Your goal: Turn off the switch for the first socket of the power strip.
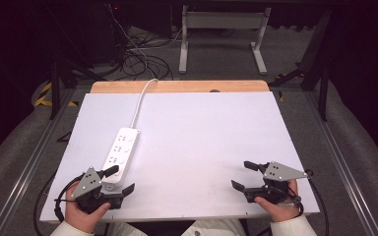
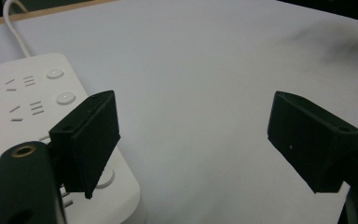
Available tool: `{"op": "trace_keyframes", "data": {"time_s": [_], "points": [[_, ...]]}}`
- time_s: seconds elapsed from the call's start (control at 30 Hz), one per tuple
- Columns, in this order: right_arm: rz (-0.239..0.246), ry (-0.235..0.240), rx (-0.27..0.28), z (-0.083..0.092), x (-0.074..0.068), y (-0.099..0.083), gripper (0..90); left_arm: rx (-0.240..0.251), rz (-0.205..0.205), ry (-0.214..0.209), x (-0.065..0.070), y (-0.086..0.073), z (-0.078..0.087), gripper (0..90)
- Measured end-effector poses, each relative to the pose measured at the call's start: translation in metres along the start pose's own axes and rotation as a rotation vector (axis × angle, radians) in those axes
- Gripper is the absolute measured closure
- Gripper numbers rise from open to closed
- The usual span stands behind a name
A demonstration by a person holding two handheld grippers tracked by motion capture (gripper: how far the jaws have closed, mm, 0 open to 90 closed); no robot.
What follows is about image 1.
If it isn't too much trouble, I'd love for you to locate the person's right hand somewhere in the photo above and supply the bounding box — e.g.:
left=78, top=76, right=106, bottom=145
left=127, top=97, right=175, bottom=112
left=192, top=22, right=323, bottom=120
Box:
left=254, top=178, right=301, bottom=223

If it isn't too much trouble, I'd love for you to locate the person's left hand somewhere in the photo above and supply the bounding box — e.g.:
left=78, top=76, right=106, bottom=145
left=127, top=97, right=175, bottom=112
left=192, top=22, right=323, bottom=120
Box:
left=64, top=181, right=111, bottom=234

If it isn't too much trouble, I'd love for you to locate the white metal desk frame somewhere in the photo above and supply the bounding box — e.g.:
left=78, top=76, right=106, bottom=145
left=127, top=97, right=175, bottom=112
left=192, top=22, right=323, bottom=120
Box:
left=178, top=4, right=273, bottom=76

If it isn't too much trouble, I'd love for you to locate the aluminium floor rail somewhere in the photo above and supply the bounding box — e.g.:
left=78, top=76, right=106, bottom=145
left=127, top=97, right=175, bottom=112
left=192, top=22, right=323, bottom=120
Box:
left=0, top=88, right=77, bottom=236
left=302, top=90, right=378, bottom=236

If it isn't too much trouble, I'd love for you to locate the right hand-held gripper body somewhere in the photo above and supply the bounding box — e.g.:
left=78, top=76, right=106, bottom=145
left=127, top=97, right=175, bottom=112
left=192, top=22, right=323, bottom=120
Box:
left=243, top=160, right=309, bottom=205

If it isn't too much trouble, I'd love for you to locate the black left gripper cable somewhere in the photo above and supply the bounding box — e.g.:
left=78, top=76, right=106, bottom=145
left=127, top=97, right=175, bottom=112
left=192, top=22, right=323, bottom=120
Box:
left=33, top=172, right=86, bottom=236

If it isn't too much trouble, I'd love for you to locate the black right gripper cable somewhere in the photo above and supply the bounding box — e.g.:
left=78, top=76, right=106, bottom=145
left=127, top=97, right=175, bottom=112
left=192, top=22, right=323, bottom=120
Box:
left=288, top=168, right=330, bottom=236

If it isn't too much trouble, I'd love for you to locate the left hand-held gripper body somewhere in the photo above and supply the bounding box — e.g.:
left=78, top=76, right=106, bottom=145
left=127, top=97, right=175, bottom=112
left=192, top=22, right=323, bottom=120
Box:
left=70, top=166, right=125, bottom=214

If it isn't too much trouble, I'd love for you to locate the white power strip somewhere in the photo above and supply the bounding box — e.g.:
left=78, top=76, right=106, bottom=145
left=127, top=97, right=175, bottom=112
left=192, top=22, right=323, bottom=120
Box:
left=100, top=127, right=142, bottom=185

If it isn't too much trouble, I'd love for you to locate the white power strip cable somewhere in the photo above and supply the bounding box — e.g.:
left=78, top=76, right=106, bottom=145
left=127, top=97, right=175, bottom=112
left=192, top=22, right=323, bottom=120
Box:
left=130, top=78, right=159, bottom=130

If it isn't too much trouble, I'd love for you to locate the tangle of floor cables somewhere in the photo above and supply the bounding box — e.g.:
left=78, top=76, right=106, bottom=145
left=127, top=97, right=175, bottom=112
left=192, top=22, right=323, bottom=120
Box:
left=105, top=3, right=236, bottom=82

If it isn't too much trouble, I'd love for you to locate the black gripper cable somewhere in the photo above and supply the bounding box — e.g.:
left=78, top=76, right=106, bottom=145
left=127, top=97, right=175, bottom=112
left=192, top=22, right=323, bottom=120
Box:
left=288, top=168, right=330, bottom=236
left=33, top=172, right=86, bottom=236

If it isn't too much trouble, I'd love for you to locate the yellow black hazard tape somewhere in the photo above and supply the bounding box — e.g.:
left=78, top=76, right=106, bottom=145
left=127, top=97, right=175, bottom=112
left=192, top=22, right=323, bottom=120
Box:
left=33, top=81, right=80, bottom=108

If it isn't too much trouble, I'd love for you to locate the black metal stand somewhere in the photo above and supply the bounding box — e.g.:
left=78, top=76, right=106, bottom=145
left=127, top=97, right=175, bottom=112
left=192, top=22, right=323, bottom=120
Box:
left=268, top=9, right=333, bottom=123
left=48, top=58, right=108, bottom=121

